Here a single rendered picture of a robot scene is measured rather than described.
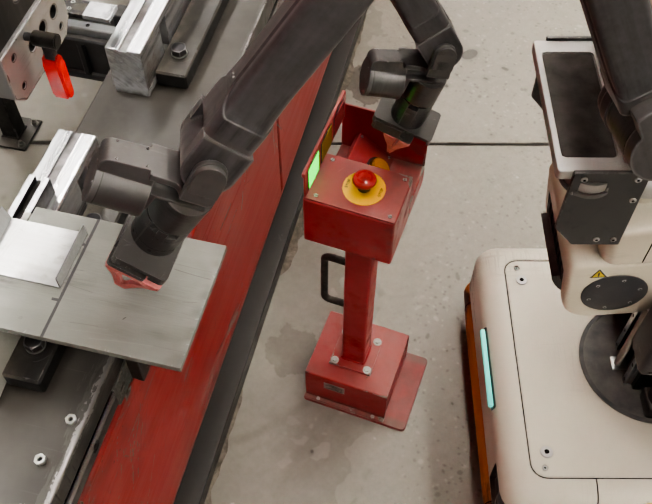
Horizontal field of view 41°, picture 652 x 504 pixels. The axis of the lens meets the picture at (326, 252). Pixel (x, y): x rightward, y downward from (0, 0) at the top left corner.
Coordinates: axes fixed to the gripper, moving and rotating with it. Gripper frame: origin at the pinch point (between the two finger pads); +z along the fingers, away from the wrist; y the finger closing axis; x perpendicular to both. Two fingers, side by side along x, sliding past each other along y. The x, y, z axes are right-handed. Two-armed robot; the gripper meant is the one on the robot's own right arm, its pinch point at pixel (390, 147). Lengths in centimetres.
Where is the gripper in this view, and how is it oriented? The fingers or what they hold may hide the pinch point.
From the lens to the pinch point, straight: 151.7
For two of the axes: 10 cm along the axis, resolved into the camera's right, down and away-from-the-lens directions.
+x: -3.3, 7.8, -5.3
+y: -9.1, -4.1, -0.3
